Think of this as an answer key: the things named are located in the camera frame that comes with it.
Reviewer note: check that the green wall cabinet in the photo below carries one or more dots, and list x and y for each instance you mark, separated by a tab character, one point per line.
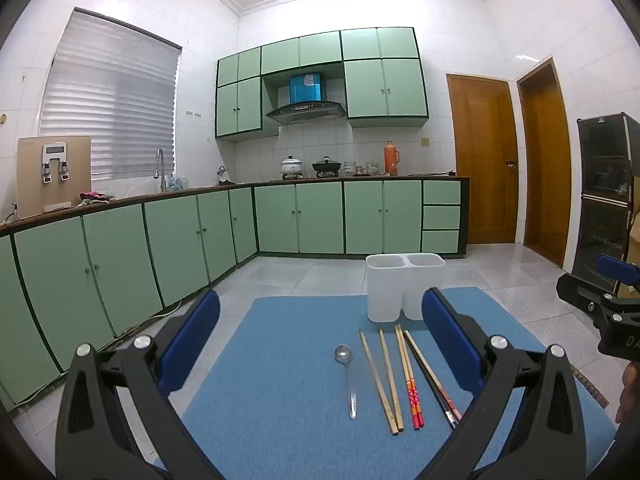
385	85
300	52
240	100

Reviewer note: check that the glass jar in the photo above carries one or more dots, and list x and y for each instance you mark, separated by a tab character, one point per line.
372	167

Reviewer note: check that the black wok with lid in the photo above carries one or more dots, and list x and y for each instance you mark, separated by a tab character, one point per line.
326	166

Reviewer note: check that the flat black pan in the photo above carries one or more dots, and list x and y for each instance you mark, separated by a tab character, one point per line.
430	174

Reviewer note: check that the beige water purifier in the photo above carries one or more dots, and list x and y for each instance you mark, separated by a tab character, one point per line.
30	180

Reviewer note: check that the wooden ruler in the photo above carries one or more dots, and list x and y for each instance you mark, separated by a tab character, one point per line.
592	387

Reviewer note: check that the metal spoon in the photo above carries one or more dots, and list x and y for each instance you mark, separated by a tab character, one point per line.
343	354

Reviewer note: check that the dark chopstick with red print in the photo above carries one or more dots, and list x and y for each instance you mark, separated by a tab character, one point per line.
422	357
441	404

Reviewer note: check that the black glass-front cabinet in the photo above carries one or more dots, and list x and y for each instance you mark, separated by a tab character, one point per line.
605	200

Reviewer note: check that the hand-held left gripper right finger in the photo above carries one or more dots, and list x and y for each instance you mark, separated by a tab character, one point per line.
450	345

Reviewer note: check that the pink cloth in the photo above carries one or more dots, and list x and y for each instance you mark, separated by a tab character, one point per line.
94	196

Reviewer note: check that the white two-compartment utensil holder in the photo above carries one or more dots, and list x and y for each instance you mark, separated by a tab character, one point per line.
385	290

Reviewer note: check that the brown wooden door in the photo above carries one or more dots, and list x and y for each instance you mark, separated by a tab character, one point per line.
480	160
545	170

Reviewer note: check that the green base cabinet run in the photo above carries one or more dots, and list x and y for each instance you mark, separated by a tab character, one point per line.
320	220
125	260

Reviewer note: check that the orange thermos flask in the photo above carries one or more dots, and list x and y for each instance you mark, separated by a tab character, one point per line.
391	160

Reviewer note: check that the person's right hand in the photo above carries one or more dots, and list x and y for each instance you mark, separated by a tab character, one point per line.
629	390

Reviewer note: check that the small metal kettle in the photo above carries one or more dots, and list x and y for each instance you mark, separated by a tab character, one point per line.
223	175

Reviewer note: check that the range hood with blue chimney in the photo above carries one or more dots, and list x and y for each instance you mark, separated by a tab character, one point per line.
305	110

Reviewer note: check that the white cooking pot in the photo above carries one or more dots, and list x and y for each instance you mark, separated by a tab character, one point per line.
291	165

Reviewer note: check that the metal kitchen faucet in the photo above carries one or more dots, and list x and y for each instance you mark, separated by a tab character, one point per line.
161	160

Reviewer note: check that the red-ended patterned chopstick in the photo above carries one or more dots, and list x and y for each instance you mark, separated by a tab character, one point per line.
417	401
410	400

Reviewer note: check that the plain wooden chopstick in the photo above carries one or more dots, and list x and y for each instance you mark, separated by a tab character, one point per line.
390	380
377	382

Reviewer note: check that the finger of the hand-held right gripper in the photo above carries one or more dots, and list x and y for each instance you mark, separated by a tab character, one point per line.
575	287
617	266

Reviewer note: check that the stacked bowls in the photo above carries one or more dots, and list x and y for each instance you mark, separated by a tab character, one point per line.
350	167

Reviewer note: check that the clear bottles by sink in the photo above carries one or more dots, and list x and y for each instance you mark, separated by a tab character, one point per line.
177	182

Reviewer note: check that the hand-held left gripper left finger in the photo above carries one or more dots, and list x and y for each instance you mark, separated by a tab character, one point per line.
192	345

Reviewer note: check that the blue table mat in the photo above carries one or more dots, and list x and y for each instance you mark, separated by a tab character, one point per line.
280	360

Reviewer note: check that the dark wooden countertop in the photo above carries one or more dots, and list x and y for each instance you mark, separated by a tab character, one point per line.
150	199

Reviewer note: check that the green cabinet drawer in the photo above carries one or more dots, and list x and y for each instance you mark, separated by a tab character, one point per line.
440	241
441	217
441	192

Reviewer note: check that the white window blind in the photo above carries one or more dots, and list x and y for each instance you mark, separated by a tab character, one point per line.
110	110

